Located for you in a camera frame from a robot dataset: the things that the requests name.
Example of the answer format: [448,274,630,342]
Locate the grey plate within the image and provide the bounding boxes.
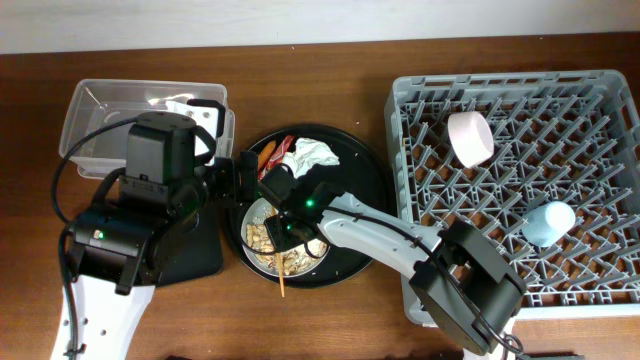
[240,197,331,279]

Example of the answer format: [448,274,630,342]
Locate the clear plastic bin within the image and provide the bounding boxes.
[59,79,235,179]

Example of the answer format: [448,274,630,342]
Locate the grey dishwasher rack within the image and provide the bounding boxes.
[384,70,639,320]

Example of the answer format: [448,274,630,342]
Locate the wooden chopstick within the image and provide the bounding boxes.
[275,253,285,298]

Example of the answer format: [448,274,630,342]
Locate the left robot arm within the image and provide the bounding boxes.
[51,111,259,359]

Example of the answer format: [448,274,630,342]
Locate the black rectangular tray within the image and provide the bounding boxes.
[157,205,223,287]

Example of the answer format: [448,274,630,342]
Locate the white tissue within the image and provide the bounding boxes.
[282,138,340,178]

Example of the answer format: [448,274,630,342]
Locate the round black tray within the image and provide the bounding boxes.
[245,124,397,289]

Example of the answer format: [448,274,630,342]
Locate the light blue cup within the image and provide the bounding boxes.
[522,201,576,248]

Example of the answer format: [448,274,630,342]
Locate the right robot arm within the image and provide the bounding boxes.
[259,181,526,357]

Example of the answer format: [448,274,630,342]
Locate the food scraps rice and peanuts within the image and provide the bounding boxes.
[246,209,329,276]

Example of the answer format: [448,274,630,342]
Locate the orange carrot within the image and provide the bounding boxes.
[258,140,277,170]

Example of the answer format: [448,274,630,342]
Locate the red snack wrapper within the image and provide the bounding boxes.
[258,135,295,180]

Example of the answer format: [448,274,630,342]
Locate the pink bowl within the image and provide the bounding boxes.
[447,111,494,168]

